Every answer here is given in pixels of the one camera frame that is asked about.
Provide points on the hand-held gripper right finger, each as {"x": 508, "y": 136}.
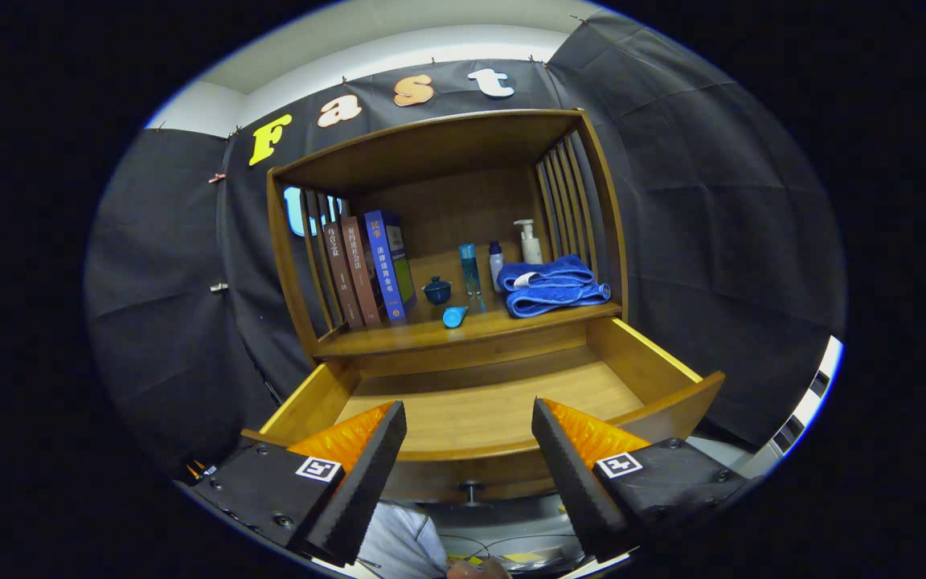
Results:
{"x": 575, "y": 481}

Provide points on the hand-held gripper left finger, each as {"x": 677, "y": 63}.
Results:
{"x": 362, "y": 482}

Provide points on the wooden drawer with dark knob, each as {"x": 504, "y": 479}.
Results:
{"x": 495, "y": 402}

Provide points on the blue squeeze tube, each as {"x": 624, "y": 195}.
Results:
{"x": 454, "y": 318}

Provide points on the wooden cabinet with slatted sides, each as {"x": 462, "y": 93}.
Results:
{"x": 431, "y": 149}

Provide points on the person's white trousers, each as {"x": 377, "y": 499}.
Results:
{"x": 403, "y": 543}

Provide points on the folded blue towel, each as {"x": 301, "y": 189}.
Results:
{"x": 555, "y": 289}

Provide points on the dark blue lidded teacup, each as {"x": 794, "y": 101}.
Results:
{"x": 437, "y": 291}

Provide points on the dark brown book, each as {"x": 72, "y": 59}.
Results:
{"x": 342, "y": 277}

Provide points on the reddish brown book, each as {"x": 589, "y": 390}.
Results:
{"x": 362, "y": 269}

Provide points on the blue book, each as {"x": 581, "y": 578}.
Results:
{"x": 387, "y": 265}

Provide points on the white bottle with dark cap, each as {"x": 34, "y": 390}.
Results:
{"x": 496, "y": 269}

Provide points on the tall blue glass bottle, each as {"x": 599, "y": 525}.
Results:
{"x": 470, "y": 273}

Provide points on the white pump bottle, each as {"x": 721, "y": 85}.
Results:
{"x": 530, "y": 249}

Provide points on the white panel with dark slots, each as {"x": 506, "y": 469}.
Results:
{"x": 813, "y": 394}

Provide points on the black backdrop cloth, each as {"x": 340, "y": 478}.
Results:
{"x": 712, "y": 201}

